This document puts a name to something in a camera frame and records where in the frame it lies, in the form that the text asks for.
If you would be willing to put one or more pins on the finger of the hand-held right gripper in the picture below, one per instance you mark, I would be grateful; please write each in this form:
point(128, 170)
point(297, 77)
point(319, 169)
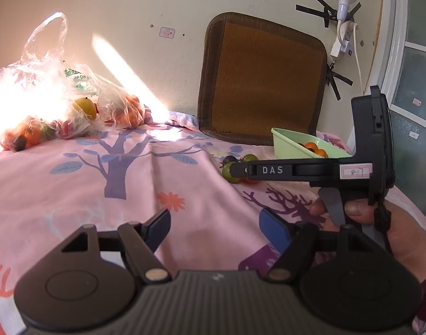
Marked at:
point(268, 171)

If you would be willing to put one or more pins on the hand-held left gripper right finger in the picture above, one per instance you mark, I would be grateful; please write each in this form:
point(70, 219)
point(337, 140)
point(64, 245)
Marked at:
point(274, 230)

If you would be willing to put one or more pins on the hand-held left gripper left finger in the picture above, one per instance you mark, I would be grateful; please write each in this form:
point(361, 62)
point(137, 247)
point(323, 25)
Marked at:
point(159, 228)

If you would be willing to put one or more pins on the green tomato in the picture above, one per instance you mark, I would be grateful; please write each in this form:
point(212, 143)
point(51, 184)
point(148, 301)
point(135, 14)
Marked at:
point(250, 157)
point(230, 173)

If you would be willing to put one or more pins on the green plastic basin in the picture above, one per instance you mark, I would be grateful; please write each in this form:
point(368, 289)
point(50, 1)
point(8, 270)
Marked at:
point(284, 144)

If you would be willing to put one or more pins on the dark small tomato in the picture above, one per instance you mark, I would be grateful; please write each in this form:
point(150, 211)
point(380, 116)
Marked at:
point(230, 159)

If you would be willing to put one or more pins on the orange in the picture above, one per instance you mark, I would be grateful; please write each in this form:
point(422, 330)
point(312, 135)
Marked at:
point(320, 153)

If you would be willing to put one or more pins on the person's right hand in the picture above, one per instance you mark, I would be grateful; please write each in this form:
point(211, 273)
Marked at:
point(408, 237)

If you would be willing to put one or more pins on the crossed black tape strips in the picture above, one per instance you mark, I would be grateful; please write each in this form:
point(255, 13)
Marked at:
point(335, 80)
point(321, 8)

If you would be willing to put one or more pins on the pink printed blanket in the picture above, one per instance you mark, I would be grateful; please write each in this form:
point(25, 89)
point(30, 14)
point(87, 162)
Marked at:
point(77, 195)

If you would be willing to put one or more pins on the brown seat cushion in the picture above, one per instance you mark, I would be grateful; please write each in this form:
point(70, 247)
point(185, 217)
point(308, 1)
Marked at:
point(262, 80)

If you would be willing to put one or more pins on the clear bag of tangerines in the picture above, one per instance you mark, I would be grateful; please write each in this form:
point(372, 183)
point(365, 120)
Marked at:
point(127, 108)

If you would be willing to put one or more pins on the yellow fruit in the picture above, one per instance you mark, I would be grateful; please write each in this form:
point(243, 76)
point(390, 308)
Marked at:
point(85, 108)

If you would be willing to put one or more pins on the orange bagged fruit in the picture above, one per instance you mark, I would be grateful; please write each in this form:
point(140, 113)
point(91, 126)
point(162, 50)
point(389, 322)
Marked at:
point(28, 135)

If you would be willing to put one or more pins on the dark bagged fruit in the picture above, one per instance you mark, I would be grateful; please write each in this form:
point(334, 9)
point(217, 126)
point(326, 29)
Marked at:
point(19, 143)

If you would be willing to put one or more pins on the large clear plastic bag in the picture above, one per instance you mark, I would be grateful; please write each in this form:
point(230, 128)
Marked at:
point(35, 87)

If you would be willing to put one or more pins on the white window frame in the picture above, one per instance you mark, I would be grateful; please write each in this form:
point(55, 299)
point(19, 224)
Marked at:
point(396, 42)

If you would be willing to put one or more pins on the white wall sticker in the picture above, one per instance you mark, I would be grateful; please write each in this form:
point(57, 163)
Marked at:
point(167, 32)

